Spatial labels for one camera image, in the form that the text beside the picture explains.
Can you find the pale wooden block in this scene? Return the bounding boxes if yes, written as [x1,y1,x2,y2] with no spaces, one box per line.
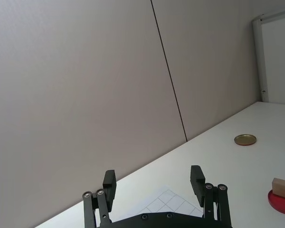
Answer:
[272,178,285,197]

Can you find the white grid paper sheet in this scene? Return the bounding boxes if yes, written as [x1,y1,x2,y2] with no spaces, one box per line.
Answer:
[114,186,203,221]

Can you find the pale grey framed panel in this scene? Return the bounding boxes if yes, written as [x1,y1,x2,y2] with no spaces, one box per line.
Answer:
[252,6,285,105]

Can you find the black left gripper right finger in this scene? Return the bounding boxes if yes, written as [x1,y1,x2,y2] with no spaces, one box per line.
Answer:
[190,165,232,228]

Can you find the round gold metal lid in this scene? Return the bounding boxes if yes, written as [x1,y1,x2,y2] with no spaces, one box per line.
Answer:
[234,134,257,147]

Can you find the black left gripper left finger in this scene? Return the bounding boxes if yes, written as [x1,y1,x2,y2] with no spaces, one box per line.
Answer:
[82,169,117,228]

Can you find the round red disc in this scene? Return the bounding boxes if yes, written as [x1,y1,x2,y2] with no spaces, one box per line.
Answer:
[267,189,285,216]

